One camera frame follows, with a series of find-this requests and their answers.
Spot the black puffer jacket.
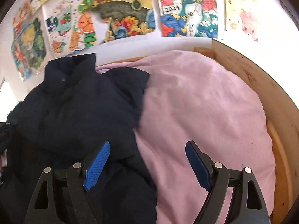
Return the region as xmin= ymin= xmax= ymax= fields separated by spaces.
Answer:
xmin=1 ymin=54 xmax=157 ymax=223

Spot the pink duvet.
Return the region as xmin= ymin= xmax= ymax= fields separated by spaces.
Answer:
xmin=95 ymin=50 xmax=277 ymax=224

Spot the blond boy drawing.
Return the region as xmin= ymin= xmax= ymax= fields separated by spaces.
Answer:
xmin=11 ymin=0 xmax=47 ymax=81

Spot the fruit and cup drawing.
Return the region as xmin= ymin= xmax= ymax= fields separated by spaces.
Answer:
xmin=43 ymin=0 xmax=97 ymax=58

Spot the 2024 dragon drawing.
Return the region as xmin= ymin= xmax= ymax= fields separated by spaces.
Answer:
xmin=158 ymin=0 xmax=218 ymax=38

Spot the pink pigs drawing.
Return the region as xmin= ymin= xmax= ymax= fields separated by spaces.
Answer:
xmin=224 ymin=0 xmax=258 ymax=41

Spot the landscape hills drawing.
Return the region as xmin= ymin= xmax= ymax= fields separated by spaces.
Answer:
xmin=79 ymin=0 xmax=156 ymax=43

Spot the wooden bed frame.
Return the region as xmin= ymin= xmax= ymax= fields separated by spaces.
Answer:
xmin=96 ymin=41 xmax=298 ymax=223

